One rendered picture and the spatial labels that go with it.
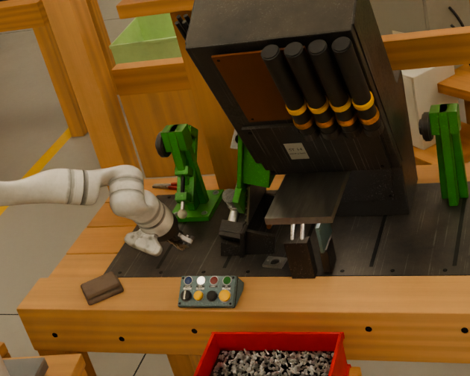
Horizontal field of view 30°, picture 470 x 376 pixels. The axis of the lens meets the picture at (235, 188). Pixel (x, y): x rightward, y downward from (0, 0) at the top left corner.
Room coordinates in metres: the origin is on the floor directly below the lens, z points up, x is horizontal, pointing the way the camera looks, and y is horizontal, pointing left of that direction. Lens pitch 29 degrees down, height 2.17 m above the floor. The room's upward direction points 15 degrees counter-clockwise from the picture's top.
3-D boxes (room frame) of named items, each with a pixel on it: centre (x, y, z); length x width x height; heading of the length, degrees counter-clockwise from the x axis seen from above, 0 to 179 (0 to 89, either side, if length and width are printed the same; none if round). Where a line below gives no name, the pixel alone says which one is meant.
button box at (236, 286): (1.81, 0.13, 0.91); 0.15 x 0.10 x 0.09; 65
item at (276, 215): (1.87, -0.20, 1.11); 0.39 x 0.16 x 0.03; 155
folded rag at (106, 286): (1.96, 0.41, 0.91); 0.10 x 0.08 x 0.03; 104
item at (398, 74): (2.08, -0.33, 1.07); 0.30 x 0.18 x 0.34; 65
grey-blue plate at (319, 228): (1.81, -0.18, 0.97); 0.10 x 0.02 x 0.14; 155
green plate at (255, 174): (1.97, -0.08, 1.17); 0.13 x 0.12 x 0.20; 65
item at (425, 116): (1.98, -0.51, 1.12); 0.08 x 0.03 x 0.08; 155
